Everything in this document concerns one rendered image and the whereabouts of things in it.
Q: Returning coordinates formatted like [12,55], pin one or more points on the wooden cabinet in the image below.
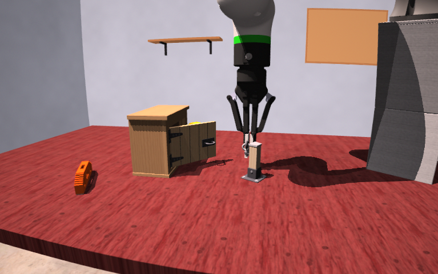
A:
[158,144]

